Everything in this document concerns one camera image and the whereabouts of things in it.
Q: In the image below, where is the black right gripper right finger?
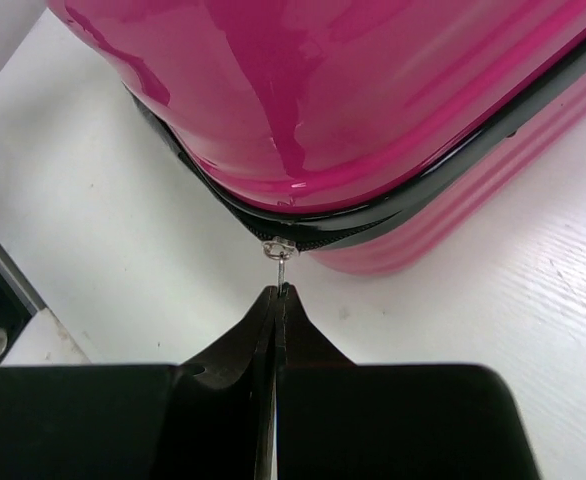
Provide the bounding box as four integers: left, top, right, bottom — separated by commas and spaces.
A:
274, 285, 540, 479

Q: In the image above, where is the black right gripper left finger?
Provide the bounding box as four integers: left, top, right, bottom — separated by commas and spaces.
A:
0, 287, 277, 479

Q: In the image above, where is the silver zipper pull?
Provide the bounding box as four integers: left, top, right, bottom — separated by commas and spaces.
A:
262, 237, 299, 295

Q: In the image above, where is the pink and teal suitcase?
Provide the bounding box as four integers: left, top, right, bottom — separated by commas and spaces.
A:
49, 1, 586, 275

